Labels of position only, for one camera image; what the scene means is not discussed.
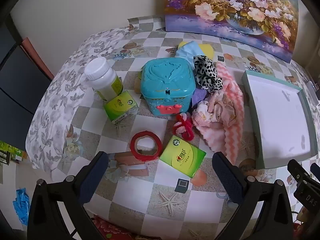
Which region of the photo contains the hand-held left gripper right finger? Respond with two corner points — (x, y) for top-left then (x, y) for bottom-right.
(212, 152), (293, 240)

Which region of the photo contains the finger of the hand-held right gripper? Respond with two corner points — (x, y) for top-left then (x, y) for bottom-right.
(310, 162), (320, 182)
(287, 159), (312, 185)

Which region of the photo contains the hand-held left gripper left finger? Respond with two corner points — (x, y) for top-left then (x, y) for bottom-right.
(27, 151), (110, 240)

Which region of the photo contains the red tape roll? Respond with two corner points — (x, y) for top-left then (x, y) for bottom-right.
(130, 130), (163, 160)

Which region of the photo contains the teal tray with white inside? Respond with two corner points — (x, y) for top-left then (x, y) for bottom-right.
(241, 70), (317, 170)

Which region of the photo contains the small green tissue packet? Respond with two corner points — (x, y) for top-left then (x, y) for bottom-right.
(104, 91), (139, 125)

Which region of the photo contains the pink wavy striped towel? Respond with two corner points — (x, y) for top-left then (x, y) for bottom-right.
(192, 62), (245, 164)

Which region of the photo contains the purple cloth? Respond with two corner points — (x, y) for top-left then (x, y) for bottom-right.
(190, 87), (208, 108)

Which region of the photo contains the leopard print scrunchie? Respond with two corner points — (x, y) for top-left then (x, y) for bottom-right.
(193, 55), (224, 92)

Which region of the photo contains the yellow sponge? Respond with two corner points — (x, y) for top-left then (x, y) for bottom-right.
(179, 41), (215, 59)

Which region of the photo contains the blue face mask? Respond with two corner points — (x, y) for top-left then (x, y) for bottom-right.
(175, 41), (204, 62)

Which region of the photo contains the red floral fabric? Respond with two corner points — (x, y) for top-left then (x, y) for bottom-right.
(91, 215), (140, 240)

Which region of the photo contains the blue plastic glove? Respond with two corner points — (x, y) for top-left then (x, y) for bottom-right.
(12, 187), (31, 227)

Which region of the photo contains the green packaging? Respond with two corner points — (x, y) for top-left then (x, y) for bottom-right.
(0, 140), (28, 165)

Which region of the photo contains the grey floral tablecloth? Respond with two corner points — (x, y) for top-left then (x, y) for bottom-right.
(25, 27), (130, 180)

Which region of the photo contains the white plastic bottle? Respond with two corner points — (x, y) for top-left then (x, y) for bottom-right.
(84, 57), (123, 100)

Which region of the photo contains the teal plastic box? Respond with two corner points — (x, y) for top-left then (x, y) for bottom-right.
(140, 58), (196, 117)

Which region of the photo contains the dark cabinet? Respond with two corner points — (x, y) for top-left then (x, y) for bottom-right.
(0, 22), (54, 153)

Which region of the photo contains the flower painting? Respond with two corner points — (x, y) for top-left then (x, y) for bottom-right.
(162, 0), (299, 63)

